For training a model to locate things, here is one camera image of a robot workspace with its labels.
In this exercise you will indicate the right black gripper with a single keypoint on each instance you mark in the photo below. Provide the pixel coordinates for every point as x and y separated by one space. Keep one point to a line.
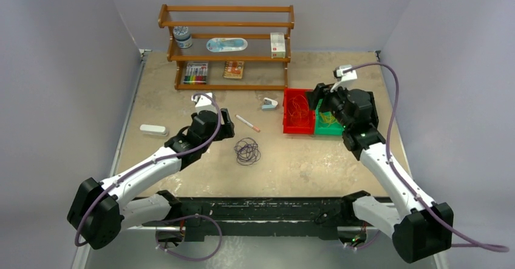
321 91

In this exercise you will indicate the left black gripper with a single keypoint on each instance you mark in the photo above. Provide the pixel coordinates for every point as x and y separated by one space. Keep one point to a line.
225 130

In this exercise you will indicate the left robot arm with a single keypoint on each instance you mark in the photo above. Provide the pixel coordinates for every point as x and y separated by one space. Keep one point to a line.
100 210

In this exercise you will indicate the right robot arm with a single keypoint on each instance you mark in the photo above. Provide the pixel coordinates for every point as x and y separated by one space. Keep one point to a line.
418 226

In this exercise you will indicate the green plastic bin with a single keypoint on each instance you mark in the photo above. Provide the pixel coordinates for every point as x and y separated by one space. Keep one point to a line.
326 123

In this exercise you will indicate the white pen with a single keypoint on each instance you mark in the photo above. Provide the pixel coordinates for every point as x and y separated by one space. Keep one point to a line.
246 122

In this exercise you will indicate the red plastic bin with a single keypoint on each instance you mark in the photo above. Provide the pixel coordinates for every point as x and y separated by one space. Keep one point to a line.
297 117

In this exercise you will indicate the black plastic bin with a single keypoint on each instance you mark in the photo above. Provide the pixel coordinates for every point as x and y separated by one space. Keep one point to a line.
373 114

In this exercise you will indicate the orange small notebook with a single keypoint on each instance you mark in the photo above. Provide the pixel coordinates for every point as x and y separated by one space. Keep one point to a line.
233 70

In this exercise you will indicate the marker pen set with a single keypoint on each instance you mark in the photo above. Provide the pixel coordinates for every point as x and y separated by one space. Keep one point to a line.
196 73

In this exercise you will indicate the white rectangular eraser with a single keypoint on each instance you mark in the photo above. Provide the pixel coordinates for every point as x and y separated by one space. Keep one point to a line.
155 130

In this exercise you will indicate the white red box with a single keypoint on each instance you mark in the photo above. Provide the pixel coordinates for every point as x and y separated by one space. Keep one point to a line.
277 45

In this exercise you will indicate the wooden shelf rack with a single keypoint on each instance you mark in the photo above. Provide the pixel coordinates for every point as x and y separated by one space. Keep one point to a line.
175 53

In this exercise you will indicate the blue oval packaged item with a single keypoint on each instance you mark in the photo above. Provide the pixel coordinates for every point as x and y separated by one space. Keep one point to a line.
217 45

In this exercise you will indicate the blue white jar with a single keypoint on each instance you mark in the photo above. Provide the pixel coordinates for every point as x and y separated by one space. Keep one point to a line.
182 36

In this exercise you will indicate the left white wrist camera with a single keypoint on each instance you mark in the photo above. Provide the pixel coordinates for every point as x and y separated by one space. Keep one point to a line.
203 102

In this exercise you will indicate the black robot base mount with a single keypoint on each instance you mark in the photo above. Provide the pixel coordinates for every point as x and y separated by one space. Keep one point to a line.
327 218

